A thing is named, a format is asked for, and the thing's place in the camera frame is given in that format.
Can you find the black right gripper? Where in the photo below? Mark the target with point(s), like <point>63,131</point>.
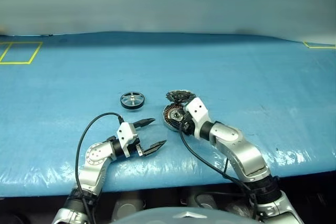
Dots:
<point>187,125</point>

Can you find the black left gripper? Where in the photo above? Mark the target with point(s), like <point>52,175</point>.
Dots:
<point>135,149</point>

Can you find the silver motor housing copper windings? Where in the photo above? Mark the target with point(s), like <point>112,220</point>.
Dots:
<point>170,116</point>

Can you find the black spoked rotor wheel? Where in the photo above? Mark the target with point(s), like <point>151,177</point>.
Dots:
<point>132,99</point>

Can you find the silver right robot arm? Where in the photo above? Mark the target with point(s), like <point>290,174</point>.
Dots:
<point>241,150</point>

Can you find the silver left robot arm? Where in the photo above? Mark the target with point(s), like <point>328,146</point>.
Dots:
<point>92,161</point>

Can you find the blue table cover sheet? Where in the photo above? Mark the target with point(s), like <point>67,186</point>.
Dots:
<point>168,64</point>

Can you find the grey rounded shape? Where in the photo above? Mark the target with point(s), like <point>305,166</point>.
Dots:
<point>128,208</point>
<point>239,211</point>
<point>202,201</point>

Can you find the grey robot torso dome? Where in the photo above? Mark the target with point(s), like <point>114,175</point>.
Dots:
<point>170,216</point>

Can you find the yellow tape double rectangle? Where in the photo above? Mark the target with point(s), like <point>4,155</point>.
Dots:
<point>33,53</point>

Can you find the yellow tape corner outline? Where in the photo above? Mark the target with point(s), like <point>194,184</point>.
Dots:
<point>315,47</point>

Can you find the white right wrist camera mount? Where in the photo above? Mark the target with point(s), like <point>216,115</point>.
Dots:
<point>199,113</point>

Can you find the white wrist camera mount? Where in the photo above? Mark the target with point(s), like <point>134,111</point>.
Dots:
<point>125,132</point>
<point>199,113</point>

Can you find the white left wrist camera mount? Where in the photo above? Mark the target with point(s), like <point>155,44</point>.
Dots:
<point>125,132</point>

